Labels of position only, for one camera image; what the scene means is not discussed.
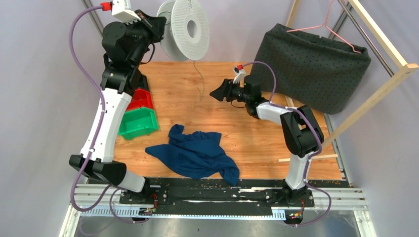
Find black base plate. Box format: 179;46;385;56
103;178;315;218

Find blue cloth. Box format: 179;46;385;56
145;124;240;186

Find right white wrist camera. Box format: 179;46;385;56
233;65;246;84

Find purple cable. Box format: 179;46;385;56
242;61;332;228
69;3;155;224

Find aluminium rail frame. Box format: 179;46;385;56
60;184;376;237

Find wooden frame rack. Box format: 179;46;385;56
278;0;419;163

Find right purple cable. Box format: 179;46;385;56
242;61;332;228

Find pink wire hanger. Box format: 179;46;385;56
287;0;362;54

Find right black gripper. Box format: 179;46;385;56
209;78;250;104

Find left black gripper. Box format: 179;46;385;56
121;9;165;67

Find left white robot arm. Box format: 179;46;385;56
69;10;167;203

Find thin green wire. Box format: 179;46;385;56
193;61;207;102

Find red plastic bin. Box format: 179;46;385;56
126;88;154;111

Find black plastic bin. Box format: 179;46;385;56
138;75;150;91

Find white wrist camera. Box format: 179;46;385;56
233;65;246;84
100;0;141;24

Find dark dotted fabric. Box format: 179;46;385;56
250;24;371;115

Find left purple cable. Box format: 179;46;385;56
69;3;155;224

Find green plastic bin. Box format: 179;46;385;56
118;107;159;140

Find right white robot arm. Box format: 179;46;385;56
210;75;324;205

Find white cable spool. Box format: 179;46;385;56
157;0;210;62

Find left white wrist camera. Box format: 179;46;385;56
100;0;141;24

